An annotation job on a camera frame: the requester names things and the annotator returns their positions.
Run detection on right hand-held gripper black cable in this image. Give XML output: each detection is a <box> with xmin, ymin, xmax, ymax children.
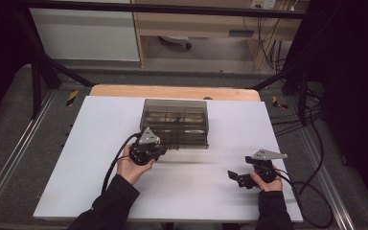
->
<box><xmin>274</xmin><ymin>169</ymin><xmax>334</xmax><ymax>229</ymax></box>

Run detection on aluminium rail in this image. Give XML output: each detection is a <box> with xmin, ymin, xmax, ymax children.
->
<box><xmin>295</xmin><ymin>124</ymin><xmax>356</xmax><ymax>230</ymax></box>
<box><xmin>0</xmin><ymin>90</ymin><xmax>57</xmax><ymax>219</ymax></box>

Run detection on bundle of black floor cables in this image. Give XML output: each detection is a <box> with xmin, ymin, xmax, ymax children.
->
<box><xmin>269</xmin><ymin>104</ymin><xmax>325</xmax><ymax>137</ymax></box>

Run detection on wooden table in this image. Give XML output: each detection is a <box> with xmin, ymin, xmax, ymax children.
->
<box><xmin>89</xmin><ymin>83</ymin><xmax>262</xmax><ymax>103</ymax></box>

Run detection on dark curtain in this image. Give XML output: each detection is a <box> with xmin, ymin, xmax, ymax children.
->
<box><xmin>0</xmin><ymin>0</ymin><xmax>33</xmax><ymax>135</ymax></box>
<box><xmin>284</xmin><ymin>0</ymin><xmax>368</xmax><ymax>219</ymax></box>

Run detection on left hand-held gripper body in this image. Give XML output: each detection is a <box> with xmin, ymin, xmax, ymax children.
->
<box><xmin>128</xmin><ymin>126</ymin><xmax>162</xmax><ymax>167</ymax></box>

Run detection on white board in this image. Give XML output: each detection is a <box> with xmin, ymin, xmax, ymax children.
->
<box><xmin>33</xmin><ymin>95</ymin><xmax>304</xmax><ymax>223</ymax></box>

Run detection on light wooden desk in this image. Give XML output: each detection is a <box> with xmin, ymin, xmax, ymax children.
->
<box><xmin>130</xmin><ymin>0</ymin><xmax>311</xmax><ymax>73</ymax></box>

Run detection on hanging black cables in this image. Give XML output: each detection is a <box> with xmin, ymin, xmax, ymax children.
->
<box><xmin>242</xmin><ymin>15</ymin><xmax>288</xmax><ymax>73</ymax></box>

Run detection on person's left hand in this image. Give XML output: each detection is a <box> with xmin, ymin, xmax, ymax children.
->
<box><xmin>116</xmin><ymin>143</ymin><xmax>156</xmax><ymax>186</ymax></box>

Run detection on black metal stand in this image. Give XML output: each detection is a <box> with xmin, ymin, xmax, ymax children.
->
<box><xmin>15</xmin><ymin>12</ymin><xmax>95</xmax><ymax>119</ymax></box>
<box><xmin>250</xmin><ymin>47</ymin><xmax>311</xmax><ymax>126</ymax></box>

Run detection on chair base with caster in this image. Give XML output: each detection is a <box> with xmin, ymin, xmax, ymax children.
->
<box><xmin>157</xmin><ymin>35</ymin><xmax>193</xmax><ymax>50</ymax></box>

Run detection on white cabinet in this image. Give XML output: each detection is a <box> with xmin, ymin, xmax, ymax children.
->
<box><xmin>30</xmin><ymin>0</ymin><xmax>141</xmax><ymax>62</ymax></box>

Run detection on hand-held gripper black cable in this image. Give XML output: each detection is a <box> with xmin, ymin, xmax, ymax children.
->
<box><xmin>274</xmin><ymin>169</ymin><xmax>334</xmax><ymax>229</ymax></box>
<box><xmin>101</xmin><ymin>132</ymin><xmax>142</xmax><ymax>195</ymax></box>

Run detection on white power strip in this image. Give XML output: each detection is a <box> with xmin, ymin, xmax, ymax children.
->
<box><xmin>250</xmin><ymin>0</ymin><xmax>277</xmax><ymax>10</ymax></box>

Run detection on black horizontal frame bar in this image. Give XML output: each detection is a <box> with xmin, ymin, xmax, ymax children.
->
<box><xmin>15</xmin><ymin>0</ymin><xmax>317</xmax><ymax>20</ymax></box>

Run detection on smoky transparent drawer box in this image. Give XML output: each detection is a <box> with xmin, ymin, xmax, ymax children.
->
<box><xmin>139</xmin><ymin>98</ymin><xmax>210</xmax><ymax>150</ymax></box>

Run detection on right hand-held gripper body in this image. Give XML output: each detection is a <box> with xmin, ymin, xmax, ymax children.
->
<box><xmin>238</xmin><ymin>149</ymin><xmax>288</xmax><ymax>189</ymax></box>

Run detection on left hand-held gripper black cable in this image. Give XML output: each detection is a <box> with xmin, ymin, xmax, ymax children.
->
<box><xmin>101</xmin><ymin>132</ymin><xmax>142</xmax><ymax>195</ymax></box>

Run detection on person's right hand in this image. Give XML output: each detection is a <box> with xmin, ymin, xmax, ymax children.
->
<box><xmin>249</xmin><ymin>171</ymin><xmax>284</xmax><ymax>193</ymax></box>

